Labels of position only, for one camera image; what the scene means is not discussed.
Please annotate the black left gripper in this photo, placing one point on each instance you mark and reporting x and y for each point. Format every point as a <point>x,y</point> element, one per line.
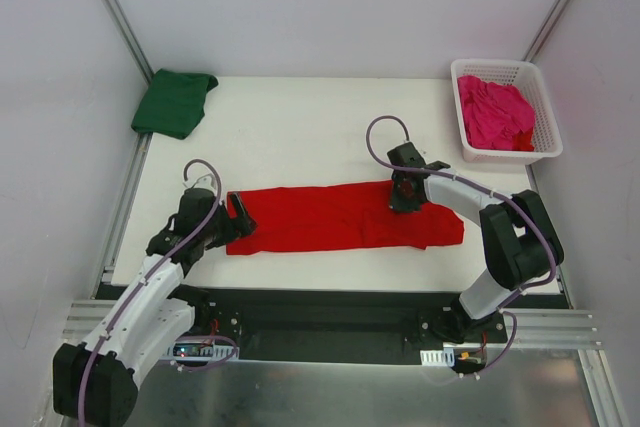
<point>231,222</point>

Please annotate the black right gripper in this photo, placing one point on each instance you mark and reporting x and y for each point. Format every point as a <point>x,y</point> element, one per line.
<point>397,202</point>

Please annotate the red t shirt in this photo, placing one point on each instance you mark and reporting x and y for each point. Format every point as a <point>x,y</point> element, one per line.
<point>341,217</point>

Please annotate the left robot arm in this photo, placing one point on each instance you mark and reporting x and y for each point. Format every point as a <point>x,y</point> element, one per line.
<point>97,381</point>

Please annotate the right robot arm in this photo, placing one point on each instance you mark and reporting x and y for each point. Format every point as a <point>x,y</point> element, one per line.
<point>519,241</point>

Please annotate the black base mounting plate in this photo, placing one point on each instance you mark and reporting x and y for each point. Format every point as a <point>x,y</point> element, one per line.
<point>386,328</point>

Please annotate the pink t shirt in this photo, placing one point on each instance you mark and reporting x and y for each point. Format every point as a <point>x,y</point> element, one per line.
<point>493,113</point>

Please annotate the folded green t shirt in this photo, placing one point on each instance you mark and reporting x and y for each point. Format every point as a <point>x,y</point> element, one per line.
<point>173,104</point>

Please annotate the white plastic laundry basket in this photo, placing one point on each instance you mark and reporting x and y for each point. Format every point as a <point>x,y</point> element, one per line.
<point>527,78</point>

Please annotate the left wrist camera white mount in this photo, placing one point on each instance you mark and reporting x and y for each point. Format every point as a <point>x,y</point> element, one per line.
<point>206,183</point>

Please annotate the left white slotted cable duct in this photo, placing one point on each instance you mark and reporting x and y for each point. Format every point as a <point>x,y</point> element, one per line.
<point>199,352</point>

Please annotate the white slotted cable duct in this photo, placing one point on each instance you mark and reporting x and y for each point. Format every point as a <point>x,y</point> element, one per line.
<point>199,352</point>
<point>438,358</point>

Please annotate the right white slotted cable duct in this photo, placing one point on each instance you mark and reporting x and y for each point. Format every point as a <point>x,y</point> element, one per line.
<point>438,358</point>

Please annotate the aluminium frame rail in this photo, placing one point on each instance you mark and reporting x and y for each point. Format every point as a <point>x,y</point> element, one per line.
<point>536,328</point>

